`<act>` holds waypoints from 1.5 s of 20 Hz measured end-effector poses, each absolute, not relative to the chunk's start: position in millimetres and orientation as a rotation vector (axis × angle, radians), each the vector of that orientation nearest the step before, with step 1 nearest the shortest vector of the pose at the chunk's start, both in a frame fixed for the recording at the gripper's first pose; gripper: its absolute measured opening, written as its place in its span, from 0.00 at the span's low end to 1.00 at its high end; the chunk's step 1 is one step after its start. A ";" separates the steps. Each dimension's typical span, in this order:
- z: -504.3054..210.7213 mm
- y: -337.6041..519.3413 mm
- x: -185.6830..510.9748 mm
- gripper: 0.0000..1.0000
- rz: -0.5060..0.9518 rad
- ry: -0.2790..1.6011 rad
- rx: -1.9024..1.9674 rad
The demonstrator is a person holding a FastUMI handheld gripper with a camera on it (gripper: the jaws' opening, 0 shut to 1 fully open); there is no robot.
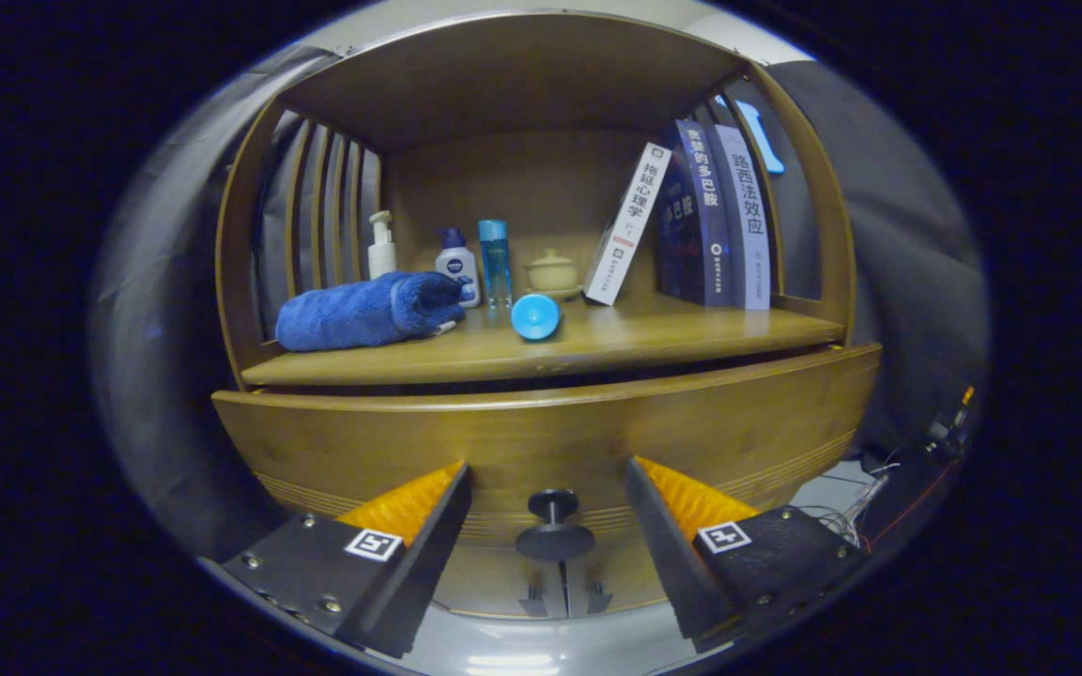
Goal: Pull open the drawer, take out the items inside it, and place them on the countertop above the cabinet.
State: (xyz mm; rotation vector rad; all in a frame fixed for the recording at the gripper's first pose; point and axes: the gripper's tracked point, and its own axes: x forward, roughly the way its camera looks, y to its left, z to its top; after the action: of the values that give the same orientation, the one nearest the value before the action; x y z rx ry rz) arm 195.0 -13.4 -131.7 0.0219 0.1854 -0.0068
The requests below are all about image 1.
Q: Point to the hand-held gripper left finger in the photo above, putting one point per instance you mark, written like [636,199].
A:
[428,554]

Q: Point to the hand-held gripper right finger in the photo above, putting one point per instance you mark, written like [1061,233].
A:
[663,554]

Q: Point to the blue and white tube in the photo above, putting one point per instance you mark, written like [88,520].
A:
[535,316]

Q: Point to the wooden cabinet door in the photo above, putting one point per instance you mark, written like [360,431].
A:
[485,587]
[626,582]

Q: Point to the wooden countertop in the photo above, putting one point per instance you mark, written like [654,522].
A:
[672,333]

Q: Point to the wooden cabinet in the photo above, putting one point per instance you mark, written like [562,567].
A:
[522,75]

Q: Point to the folded blue towel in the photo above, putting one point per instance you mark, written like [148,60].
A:
[363,310]

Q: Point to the black device with orange part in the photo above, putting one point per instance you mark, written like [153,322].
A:
[917,479]

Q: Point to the white bottle with blue cap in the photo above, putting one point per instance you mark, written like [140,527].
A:
[456,268]

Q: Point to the clear blue bottle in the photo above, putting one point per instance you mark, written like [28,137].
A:
[495,268]

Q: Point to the beige lidded teacup with saucer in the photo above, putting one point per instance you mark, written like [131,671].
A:
[552,274]

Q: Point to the white pump bottle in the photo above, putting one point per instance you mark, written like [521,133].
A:
[381,253]

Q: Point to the white book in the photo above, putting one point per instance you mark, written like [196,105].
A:
[630,225]

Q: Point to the dark blue book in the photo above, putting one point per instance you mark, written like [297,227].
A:
[696,225]

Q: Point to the pale blue book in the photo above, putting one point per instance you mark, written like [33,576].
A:
[749,225]

